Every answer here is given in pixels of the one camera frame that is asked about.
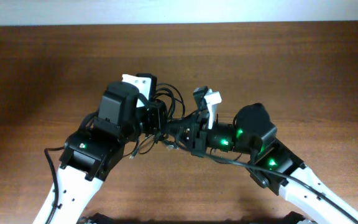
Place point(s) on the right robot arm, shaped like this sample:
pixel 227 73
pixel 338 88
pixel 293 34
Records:
pixel 250 141

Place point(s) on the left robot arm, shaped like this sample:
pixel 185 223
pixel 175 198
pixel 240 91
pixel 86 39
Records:
pixel 126 111

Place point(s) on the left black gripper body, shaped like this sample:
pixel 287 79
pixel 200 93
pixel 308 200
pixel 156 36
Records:
pixel 159 117

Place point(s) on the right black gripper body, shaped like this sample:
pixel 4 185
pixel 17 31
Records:
pixel 198 137

